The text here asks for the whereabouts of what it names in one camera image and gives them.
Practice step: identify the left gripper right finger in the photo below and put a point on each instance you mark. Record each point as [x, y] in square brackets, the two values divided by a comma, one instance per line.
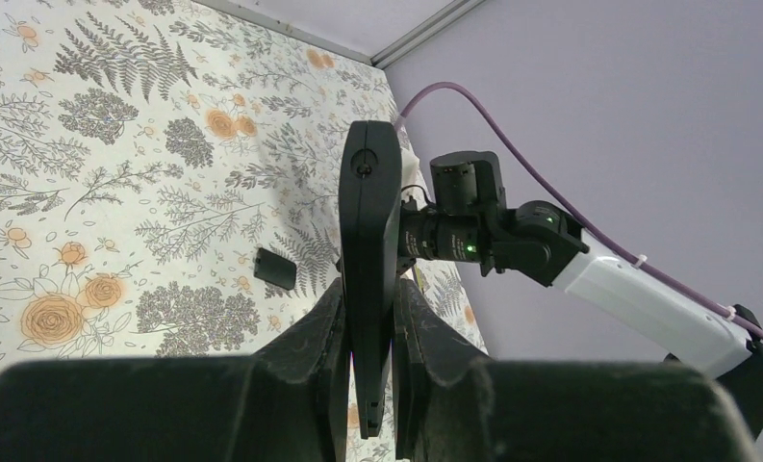
[452, 402]

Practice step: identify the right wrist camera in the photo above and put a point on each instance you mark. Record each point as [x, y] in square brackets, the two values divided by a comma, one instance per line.
[410, 168]

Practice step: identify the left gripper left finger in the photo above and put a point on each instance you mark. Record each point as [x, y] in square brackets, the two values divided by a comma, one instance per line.
[285, 402]

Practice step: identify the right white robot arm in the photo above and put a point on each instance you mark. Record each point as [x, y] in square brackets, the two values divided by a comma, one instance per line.
[469, 221]

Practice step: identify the black remote battery cover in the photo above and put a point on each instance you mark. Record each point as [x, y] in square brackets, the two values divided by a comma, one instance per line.
[275, 269]

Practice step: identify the floral patterned mat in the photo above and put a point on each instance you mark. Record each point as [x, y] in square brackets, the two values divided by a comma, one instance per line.
[148, 149]

